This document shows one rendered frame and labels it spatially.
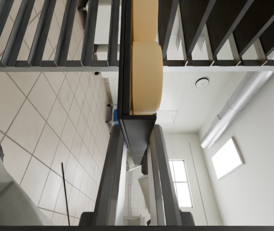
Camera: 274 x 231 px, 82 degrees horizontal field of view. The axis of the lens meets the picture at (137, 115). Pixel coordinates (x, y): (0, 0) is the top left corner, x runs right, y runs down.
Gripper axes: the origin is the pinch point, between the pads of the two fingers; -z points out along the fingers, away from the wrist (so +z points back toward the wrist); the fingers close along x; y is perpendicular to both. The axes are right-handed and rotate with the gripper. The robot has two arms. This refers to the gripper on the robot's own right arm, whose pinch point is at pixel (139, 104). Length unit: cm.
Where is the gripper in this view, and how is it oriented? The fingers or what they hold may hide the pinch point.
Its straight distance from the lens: 54.0
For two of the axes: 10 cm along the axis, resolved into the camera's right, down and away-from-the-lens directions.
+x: 10.0, 0.1, 0.0
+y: -0.1, 4.3, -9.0
